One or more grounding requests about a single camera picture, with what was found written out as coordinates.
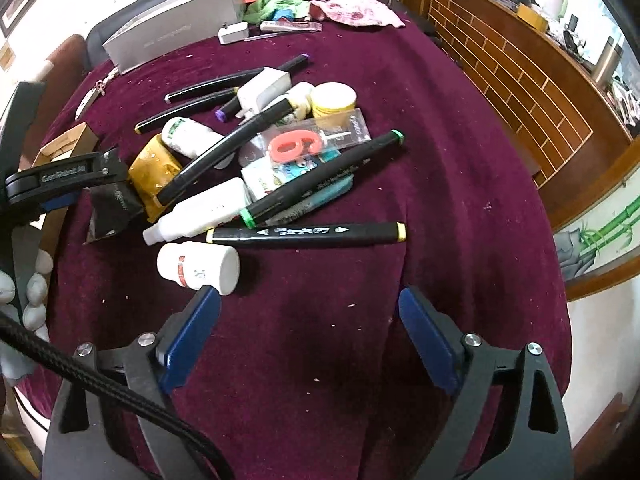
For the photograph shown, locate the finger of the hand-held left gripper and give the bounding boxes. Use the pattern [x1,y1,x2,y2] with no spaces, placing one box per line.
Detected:
[27,192,80,212]

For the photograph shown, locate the long silver box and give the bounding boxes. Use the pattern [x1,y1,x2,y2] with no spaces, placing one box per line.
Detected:
[102,0,246,76]

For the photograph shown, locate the small yellow box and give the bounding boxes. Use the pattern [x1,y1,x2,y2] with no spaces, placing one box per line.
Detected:
[515,3,549,32]

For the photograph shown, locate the black marker purple caps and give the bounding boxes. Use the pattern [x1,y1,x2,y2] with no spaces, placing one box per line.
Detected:
[214,54,311,123]

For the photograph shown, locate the green cloth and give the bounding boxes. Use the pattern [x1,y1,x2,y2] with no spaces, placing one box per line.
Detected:
[243,0,311,23]

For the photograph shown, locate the white bottle green print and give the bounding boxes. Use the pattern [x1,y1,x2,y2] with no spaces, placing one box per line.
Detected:
[161,116,236,170]

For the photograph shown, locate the pink floral cloth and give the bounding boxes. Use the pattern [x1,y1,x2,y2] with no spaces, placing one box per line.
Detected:
[310,0,406,28]

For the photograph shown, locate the black marker pale yellow caps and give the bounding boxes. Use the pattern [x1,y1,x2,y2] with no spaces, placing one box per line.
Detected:
[206,221,407,248]

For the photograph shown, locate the steel thermos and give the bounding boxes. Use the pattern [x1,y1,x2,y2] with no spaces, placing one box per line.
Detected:
[591,36,624,87]

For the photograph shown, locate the black braided cable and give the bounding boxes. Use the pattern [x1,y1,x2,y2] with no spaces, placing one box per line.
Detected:
[0,310,236,480]

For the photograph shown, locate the small white charger box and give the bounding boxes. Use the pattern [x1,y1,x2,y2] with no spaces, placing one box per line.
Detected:
[217,21,249,45]

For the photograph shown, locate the brown upholstered chair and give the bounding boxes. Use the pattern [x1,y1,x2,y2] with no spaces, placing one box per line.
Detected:
[20,34,90,161]

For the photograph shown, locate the yellow foil packet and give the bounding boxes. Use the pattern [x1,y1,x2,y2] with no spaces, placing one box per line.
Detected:
[127,134,183,223]

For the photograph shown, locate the person's left hand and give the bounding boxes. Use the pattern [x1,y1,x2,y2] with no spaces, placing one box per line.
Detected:
[0,247,54,386]

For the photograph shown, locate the black foil packet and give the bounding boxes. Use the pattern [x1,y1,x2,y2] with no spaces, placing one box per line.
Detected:
[84,147,147,246]

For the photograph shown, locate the clear plastic vial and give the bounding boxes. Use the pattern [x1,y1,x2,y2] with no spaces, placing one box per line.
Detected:
[257,109,372,161]

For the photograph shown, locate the wooden cabinet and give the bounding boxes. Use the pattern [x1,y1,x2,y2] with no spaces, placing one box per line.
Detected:
[400,0,640,233]

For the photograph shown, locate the key fob with pink charm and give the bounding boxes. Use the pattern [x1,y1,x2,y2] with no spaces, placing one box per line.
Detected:
[75,66,121,122]

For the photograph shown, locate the white wide-cap bottle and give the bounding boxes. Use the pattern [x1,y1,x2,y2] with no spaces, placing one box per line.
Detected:
[157,241,241,296]

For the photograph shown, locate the white spray bottle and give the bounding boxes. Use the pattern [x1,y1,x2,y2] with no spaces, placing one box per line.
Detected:
[142,177,251,247]

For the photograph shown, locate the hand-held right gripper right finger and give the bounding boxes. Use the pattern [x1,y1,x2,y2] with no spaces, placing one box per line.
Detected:
[398,284,576,480]

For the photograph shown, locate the white power adapter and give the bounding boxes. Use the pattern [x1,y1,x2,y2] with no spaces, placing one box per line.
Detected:
[236,66,292,120]

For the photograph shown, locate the white red tube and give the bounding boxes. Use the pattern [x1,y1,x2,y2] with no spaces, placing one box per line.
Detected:
[260,20,323,34]

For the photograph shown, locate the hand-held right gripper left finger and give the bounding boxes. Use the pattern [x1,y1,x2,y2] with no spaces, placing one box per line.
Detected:
[44,284,222,480]

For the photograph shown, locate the bamboo picture panel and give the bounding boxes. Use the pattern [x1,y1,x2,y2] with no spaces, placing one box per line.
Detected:
[552,195,640,281]

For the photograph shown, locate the plain black marker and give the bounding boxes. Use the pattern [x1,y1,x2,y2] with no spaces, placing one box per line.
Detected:
[156,99,296,206]

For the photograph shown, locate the black marker green caps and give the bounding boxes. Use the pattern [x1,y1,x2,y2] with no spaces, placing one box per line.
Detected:
[239,130,405,228]

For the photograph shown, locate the yellow tape roll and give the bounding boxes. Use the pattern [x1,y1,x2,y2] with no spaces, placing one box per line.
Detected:
[310,82,358,118]

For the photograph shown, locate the black marker gold caps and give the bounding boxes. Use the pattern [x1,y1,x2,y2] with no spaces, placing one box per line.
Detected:
[134,87,240,136]

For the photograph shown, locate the teal packet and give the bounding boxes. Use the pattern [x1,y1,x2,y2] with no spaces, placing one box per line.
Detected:
[265,175,356,226]

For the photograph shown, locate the colourful sticker packet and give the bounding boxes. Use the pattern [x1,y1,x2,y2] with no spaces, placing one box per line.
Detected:
[241,155,321,201]

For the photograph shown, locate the cardboard tray box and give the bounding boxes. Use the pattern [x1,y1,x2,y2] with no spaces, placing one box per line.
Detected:
[20,121,99,261]

